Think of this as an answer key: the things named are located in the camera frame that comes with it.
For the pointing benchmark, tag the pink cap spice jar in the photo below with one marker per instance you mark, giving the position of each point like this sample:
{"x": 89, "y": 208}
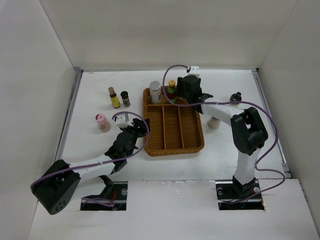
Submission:
{"x": 103, "y": 123}

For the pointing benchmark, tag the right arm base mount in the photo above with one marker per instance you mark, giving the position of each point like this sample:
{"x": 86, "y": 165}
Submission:
{"x": 230, "y": 200}

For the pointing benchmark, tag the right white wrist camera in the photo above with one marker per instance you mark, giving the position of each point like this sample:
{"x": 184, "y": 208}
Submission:
{"x": 193, "y": 71}

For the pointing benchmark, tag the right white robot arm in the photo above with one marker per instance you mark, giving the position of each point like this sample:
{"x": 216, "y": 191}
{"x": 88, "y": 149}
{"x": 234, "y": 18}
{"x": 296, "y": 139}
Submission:
{"x": 248, "y": 130}

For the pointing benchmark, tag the white jar silver lid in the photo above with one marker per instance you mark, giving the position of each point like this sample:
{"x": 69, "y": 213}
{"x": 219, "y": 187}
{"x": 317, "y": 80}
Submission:
{"x": 155, "y": 92}

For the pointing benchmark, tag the small dark spice jar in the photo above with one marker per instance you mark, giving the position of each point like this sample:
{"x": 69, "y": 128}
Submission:
{"x": 125, "y": 99}

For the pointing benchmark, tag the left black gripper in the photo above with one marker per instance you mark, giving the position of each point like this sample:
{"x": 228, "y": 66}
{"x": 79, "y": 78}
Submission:
{"x": 140, "y": 127}

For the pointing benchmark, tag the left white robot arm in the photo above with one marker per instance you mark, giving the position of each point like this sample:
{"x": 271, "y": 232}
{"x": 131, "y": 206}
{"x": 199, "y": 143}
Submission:
{"x": 55, "y": 189}

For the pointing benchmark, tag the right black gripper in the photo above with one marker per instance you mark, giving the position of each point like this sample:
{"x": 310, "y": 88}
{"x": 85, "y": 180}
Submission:
{"x": 180, "y": 85}

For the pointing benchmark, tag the white bottle black cap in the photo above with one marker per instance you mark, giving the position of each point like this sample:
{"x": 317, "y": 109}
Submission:
{"x": 235, "y": 99}

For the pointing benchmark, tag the red sauce bottle green label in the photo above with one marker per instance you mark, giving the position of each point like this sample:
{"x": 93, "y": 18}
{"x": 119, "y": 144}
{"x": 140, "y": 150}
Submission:
{"x": 171, "y": 90}

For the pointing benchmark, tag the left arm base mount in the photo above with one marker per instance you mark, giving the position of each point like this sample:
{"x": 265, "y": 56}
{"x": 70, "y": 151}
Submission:
{"x": 112, "y": 198}

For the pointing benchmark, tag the salt shaker silver cap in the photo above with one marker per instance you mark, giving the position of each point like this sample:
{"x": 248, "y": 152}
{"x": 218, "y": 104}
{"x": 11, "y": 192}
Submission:
{"x": 213, "y": 123}

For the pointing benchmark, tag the brown wicker divided tray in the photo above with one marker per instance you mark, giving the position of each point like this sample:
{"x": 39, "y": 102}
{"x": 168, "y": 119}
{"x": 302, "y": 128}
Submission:
{"x": 174, "y": 130}

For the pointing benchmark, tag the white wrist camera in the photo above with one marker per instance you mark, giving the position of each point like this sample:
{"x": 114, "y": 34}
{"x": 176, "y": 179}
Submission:
{"x": 193, "y": 71}
{"x": 122, "y": 119}

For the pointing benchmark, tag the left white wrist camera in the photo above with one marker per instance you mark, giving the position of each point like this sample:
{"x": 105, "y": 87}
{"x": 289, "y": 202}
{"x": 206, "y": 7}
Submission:
{"x": 122, "y": 119}

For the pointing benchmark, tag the brown bottle yellow label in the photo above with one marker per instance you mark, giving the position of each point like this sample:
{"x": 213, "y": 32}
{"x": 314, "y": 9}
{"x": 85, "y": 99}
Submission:
{"x": 114, "y": 98}

